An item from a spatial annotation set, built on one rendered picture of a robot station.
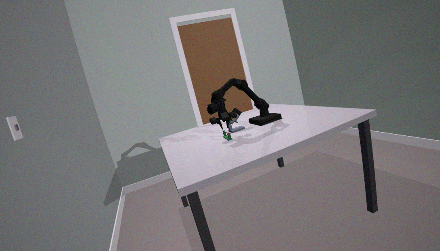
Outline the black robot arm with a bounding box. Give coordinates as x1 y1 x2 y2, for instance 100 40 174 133
207 78 270 122

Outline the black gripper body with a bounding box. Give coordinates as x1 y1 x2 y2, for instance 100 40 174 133
209 109 237 124

